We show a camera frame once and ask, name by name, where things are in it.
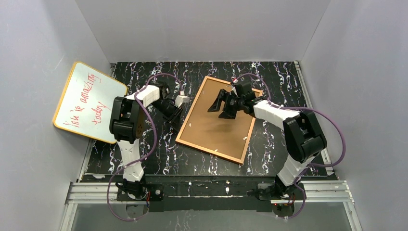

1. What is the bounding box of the whiteboard with red writing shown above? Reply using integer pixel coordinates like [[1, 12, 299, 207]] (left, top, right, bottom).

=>
[[53, 62, 128, 144]]

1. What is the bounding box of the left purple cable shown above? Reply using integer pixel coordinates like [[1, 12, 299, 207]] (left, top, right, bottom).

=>
[[106, 73, 184, 222]]

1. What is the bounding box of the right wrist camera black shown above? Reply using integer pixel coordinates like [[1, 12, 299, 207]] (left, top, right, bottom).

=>
[[232, 79, 256, 99]]

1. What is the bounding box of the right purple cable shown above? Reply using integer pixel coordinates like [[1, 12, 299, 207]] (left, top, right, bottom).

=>
[[232, 73, 347, 220]]

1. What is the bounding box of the aluminium rail base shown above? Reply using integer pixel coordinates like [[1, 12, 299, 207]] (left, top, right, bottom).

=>
[[60, 179, 362, 231]]

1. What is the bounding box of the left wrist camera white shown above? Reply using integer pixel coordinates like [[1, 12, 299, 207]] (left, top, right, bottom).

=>
[[175, 91, 190, 108]]

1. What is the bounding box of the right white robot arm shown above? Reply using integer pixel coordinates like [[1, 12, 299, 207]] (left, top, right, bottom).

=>
[[207, 90, 327, 197]]

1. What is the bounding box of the wooden picture frame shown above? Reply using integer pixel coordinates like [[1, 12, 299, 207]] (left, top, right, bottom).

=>
[[175, 76, 264, 165]]

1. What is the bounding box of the purple cable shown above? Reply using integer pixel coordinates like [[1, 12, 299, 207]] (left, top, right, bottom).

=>
[[106, 73, 184, 222], [232, 73, 347, 220]]

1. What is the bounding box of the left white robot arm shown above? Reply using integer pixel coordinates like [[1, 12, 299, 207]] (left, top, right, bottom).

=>
[[109, 82, 189, 198]]

